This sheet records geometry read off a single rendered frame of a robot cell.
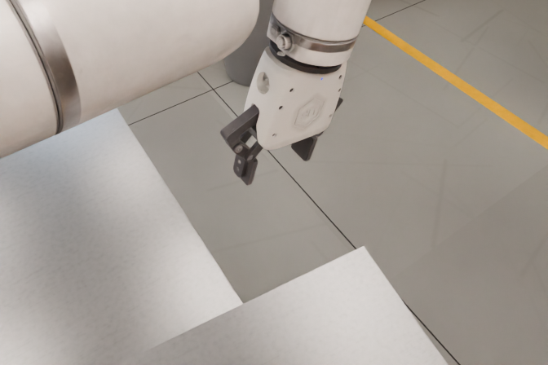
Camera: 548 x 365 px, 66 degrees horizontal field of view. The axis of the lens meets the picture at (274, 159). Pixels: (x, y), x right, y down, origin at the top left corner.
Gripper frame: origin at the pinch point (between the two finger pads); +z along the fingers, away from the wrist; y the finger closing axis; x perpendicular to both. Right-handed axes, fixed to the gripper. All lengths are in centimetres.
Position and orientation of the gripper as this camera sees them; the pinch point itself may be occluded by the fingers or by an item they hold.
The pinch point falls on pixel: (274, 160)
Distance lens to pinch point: 52.1
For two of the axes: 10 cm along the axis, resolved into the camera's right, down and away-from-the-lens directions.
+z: -2.1, 7.1, 6.7
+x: -6.0, -6.4, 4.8
